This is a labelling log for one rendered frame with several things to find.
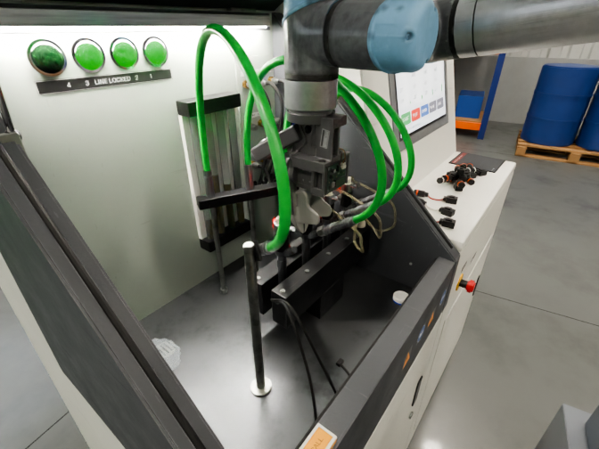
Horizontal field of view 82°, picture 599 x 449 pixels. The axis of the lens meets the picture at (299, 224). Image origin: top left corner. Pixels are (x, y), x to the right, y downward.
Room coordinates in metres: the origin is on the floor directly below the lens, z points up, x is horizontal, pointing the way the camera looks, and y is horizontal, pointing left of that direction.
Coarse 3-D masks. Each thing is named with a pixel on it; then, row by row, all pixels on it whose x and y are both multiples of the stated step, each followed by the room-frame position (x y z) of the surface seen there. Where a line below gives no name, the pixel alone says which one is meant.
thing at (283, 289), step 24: (336, 240) 0.69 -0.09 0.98; (288, 264) 0.60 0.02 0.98; (312, 264) 0.60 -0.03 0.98; (336, 264) 0.63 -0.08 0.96; (264, 288) 0.53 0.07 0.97; (288, 288) 0.52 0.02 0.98; (312, 288) 0.56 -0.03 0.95; (336, 288) 0.64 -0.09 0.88; (264, 312) 0.53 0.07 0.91; (312, 312) 0.60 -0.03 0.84
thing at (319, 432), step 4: (320, 428) 0.26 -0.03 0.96; (316, 432) 0.26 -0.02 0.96; (320, 432) 0.26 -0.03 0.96; (324, 432) 0.26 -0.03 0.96; (312, 436) 0.25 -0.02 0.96; (316, 436) 0.25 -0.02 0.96; (320, 436) 0.25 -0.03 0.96; (324, 436) 0.25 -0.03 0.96; (328, 436) 0.25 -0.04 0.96; (308, 440) 0.25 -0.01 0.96; (312, 440) 0.25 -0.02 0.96; (316, 440) 0.25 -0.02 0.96; (320, 440) 0.25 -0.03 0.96; (324, 440) 0.25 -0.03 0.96; (328, 440) 0.25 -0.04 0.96; (308, 444) 0.24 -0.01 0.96; (312, 444) 0.24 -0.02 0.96; (316, 444) 0.24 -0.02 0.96; (320, 444) 0.24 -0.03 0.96; (324, 444) 0.24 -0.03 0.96; (304, 448) 0.24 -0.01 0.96; (308, 448) 0.24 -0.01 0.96; (312, 448) 0.24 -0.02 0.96; (316, 448) 0.24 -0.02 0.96; (320, 448) 0.24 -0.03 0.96; (324, 448) 0.24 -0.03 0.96
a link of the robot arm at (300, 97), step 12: (288, 84) 0.50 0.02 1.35; (300, 84) 0.49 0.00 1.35; (312, 84) 0.48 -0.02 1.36; (324, 84) 0.49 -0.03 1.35; (336, 84) 0.51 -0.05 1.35; (288, 96) 0.50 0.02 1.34; (300, 96) 0.49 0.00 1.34; (312, 96) 0.48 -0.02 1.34; (324, 96) 0.49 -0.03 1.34; (336, 96) 0.51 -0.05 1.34; (288, 108) 0.50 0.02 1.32; (300, 108) 0.49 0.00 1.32; (312, 108) 0.48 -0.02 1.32; (324, 108) 0.49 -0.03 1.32
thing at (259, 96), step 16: (208, 32) 0.54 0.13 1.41; (224, 32) 0.49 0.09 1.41; (240, 48) 0.45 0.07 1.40; (240, 64) 0.43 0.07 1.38; (256, 80) 0.41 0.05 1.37; (256, 96) 0.40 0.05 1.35; (272, 112) 0.39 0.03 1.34; (272, 128) 0.37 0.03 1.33; (272, 144) 0.36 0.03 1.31; (208, 160) 0.68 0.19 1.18; (288, 176) 0.36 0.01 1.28; (288, 192) 0.35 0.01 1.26; (288, 208) 0.35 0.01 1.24; (288, 224) 0.35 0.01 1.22
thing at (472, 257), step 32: (448, 64) 1.37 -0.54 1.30; (384, 96) 0.94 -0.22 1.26; (448, 96) 1.34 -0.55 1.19; (448, 128) 1.32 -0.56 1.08; (416, 160) 1.05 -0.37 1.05; (480, 224) 0.84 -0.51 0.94; (480, 256) 1.03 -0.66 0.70; (448, 320) 0.76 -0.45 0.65; (448, 352) 0.98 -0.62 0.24; (416, 416) 0.70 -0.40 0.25
